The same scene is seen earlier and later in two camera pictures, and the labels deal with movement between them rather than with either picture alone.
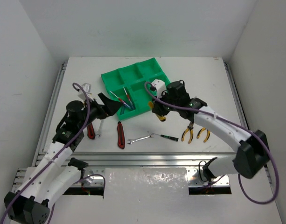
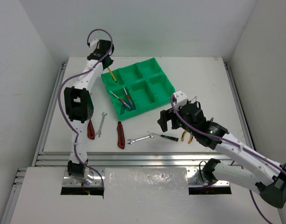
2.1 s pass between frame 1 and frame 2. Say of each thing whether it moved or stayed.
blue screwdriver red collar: stayed
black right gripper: moved
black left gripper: moved
